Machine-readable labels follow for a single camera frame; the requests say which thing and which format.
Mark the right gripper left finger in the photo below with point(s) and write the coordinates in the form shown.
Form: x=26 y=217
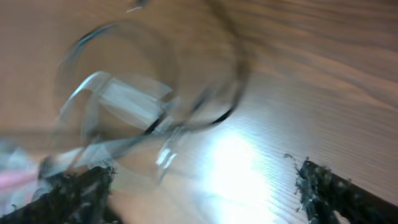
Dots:
x=74 y=199

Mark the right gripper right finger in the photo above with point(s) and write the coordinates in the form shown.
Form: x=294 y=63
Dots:
x=323 y=193

